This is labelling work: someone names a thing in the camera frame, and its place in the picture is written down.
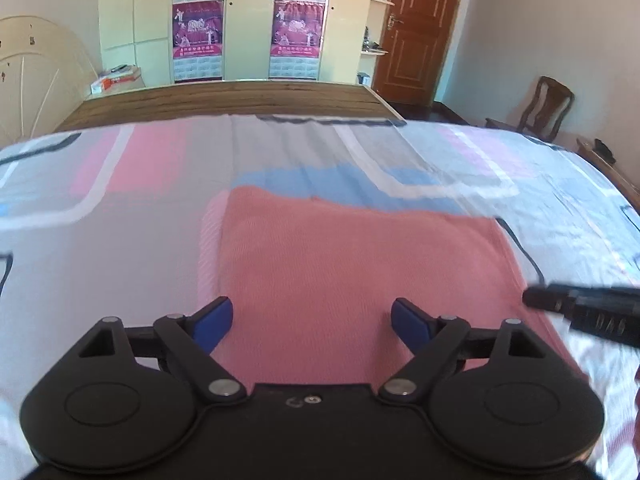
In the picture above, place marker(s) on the pink knit garment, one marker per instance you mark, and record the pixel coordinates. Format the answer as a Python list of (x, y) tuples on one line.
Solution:
[(350, 260)]

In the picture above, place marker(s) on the brown wooden door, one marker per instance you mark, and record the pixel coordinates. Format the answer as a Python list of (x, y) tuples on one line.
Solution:
[(420, 40)]

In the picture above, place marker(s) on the cream curved headboard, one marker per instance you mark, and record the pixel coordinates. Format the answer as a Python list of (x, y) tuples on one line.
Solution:
[(35, 80)]

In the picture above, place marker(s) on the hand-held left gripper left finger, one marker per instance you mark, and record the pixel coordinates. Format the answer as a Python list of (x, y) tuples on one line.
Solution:
[(215, 320)]

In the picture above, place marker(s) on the stack of small boxes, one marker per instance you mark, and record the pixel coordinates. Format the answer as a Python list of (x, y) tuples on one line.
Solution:
[(116, 80)]

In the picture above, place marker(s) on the wooden chair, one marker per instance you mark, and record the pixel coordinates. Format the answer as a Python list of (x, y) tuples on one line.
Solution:
[(547, 105)]

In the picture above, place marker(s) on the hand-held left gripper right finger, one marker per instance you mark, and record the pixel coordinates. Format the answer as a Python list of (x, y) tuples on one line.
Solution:
[(410, 322)]

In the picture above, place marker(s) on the cream wardrobe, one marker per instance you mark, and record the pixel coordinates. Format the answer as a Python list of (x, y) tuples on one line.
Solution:
[(250, 25)]

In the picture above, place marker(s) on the pink wall poster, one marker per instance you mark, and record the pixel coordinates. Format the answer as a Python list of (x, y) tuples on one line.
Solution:
[(297, 30), (197, 30)]

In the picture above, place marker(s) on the bed with patterned sheet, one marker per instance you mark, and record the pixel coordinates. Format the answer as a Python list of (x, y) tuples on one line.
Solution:
[(125, 240)]

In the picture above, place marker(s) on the cream corner shelf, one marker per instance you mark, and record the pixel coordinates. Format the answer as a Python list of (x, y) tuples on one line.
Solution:
[(375, 25)]

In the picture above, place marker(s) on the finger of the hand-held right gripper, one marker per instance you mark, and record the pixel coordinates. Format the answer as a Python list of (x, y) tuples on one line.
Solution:
[(550, 296)]

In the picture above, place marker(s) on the wooden bed frame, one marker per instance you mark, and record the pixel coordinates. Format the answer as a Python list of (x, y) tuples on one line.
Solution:
[(225, 100)]

